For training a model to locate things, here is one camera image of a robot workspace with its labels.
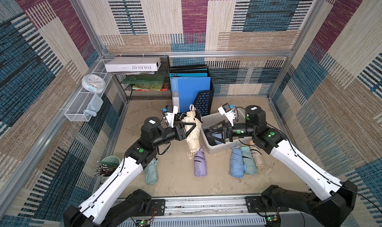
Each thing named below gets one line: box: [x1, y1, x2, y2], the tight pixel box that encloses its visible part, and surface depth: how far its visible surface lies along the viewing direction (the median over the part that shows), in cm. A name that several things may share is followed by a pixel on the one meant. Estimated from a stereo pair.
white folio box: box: [104, 56, 162, 73], surface depth 81 cm
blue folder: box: [170, 76, 211, 114], surface depth 93 cm
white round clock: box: [81, 73, 106, 94], surface depth 76 cm
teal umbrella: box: [241, 145, 258, 175], surface depth 85 cm
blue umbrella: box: [230, 148, 247, 179], surface depth 86 cm
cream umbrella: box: [181, 104, 202, 160], surface depth 65 cm
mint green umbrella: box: [144, 157, 159, 185], surface depth 82 cm
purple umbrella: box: [193, 147, 208, 177], surface depth 86 cm
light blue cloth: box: [83, 93, 104, 117], surface depth 70 cm
